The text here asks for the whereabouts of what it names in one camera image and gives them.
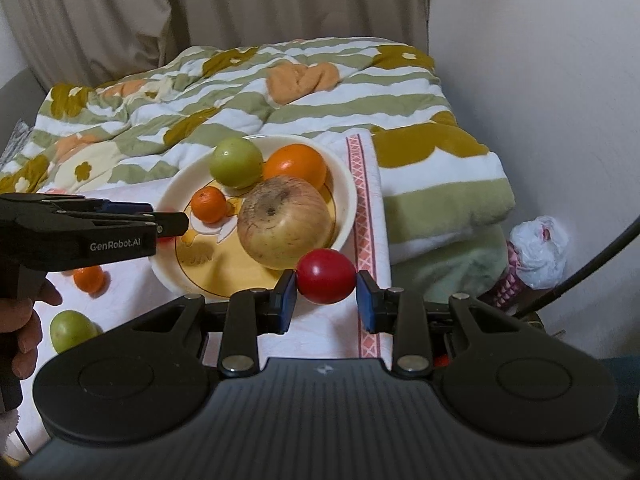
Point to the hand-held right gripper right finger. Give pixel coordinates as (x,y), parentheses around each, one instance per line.
(366,305)

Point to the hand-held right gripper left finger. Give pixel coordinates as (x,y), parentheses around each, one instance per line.
(286,302)

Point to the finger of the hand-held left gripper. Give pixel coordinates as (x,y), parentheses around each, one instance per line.
(127,207)
(165,224)

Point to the small mandarin orange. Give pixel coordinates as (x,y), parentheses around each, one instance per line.
(89,281)
(209,205)

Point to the cream bowl with cartoon print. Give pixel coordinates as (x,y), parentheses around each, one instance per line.
(210,265)

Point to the large yellow apple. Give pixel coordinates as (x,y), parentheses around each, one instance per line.
(282,220)

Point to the green apple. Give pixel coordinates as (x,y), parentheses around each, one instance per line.
(70,332)
(236,161)

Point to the large orange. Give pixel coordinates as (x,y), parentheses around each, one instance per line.
(296,164)

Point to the person's left hand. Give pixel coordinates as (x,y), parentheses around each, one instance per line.
(27,330)

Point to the pale green blanket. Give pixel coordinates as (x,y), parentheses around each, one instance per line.
(440,270)

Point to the pink floral tablecloth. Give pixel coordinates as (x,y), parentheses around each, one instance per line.
(130,305)

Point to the grey patterned pillow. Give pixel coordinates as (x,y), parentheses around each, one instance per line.
(12,142)

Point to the pink patterned cloth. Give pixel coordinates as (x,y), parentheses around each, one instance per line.
(506,285)

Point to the grey padded headboard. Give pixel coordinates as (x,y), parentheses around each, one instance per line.
(17,95)

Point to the white plastic bag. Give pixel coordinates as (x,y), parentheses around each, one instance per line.
(540,250)

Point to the green striped floral blanket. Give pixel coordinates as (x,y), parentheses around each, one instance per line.
(350,105)

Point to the beige curtain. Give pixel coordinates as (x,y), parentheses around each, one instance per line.
(200,10)

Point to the dark blue object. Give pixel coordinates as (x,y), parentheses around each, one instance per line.
(622,375)

